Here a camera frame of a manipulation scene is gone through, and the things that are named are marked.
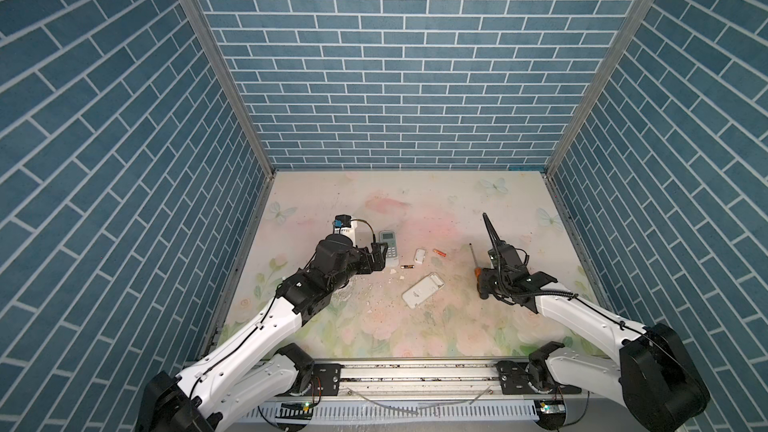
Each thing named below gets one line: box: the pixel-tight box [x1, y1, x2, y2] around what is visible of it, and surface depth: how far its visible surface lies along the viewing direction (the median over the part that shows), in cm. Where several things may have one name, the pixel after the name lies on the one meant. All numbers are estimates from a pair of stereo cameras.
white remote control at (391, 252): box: [379, 230, 399, 268], surface depth 101 cm
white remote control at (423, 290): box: [402, 272, 445, 309], surface depth 90 cm
